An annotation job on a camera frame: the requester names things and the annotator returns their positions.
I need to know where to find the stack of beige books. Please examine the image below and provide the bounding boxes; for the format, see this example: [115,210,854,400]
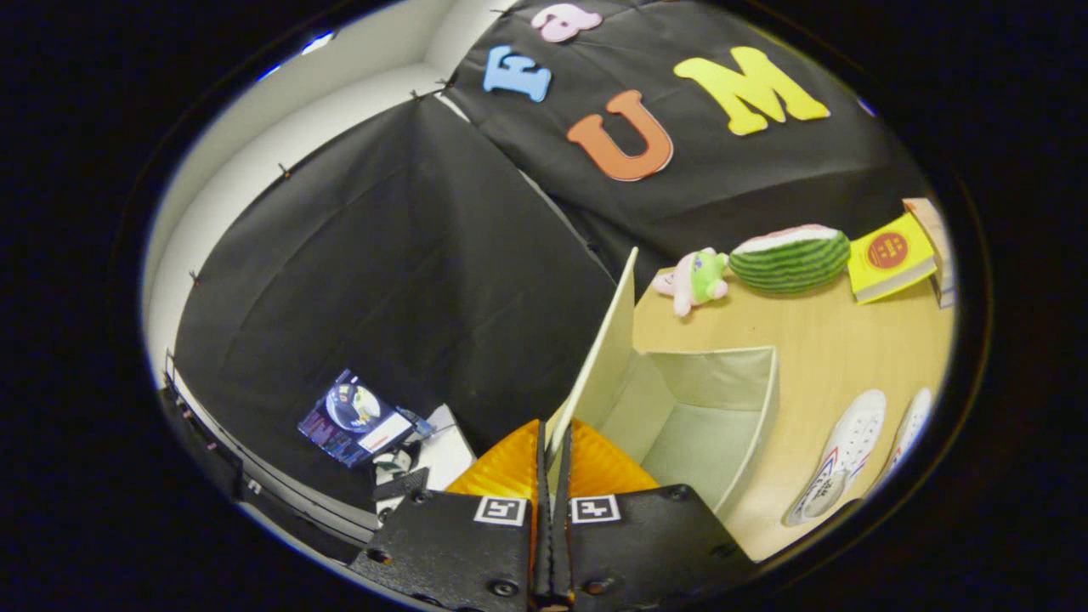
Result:
[903,197,958,309]

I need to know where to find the blue printed package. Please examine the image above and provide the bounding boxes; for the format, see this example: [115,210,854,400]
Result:
[297,368,417,468]

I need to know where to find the white flat device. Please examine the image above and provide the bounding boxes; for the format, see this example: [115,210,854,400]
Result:
[421,404,477,494]

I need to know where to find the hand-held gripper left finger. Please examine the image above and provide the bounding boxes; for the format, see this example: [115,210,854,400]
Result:
[348,419,552,611]

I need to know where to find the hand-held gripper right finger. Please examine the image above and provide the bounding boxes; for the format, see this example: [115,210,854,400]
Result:
[552,419,759,611]

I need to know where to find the pale green storage box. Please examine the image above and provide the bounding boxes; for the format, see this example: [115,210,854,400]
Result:
[544,246,779,521]

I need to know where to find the yellow book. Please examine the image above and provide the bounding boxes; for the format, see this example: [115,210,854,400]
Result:
[847,212,938,304]

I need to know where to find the pink plush toy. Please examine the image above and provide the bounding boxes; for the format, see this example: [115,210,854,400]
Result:
[653,247,730,318]

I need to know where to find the white canvas shoe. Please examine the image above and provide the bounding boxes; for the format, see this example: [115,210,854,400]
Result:
[875,388,933,490]
[782,389,887,528]

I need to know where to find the small black device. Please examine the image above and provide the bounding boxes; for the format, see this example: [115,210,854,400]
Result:
[372,466,430,515]

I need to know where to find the watermelon slice plush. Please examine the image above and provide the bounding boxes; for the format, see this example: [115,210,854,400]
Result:
[729,224,852,296]

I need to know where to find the black backdrop cloth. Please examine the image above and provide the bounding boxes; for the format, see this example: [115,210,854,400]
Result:
[170,0,936,511]

